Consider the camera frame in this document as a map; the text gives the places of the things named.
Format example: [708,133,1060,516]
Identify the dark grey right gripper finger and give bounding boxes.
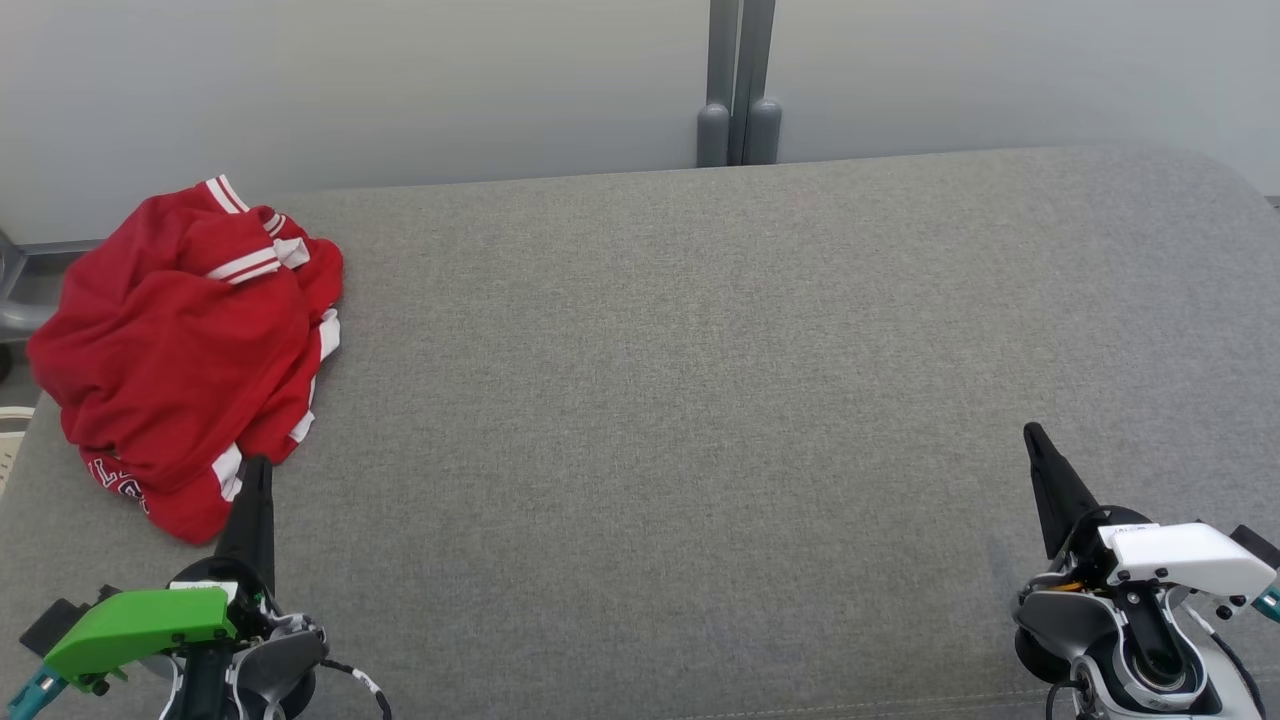
[1023,422,1101,561]

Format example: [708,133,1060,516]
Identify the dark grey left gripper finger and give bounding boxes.
[215,455,277,593]

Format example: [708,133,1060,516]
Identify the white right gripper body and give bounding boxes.
[1048,507,1279,601]

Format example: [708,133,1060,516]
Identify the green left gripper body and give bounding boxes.
[44,555,286,720]

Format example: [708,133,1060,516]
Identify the red jersey with striped trim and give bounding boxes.
[27,175,345,491]

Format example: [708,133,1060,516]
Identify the cream perforated laundry basket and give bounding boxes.
[0,405,39,501]

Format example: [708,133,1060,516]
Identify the grey fabric sofa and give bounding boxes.
[0,145,1280,720]

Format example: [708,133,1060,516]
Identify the black left camera cable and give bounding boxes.
[318,655,393,720]

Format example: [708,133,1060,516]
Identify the grey metal stand frame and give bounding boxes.
[0,230,106,346]

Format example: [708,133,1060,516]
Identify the grey double partition post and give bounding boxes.
[697,0,783,168]

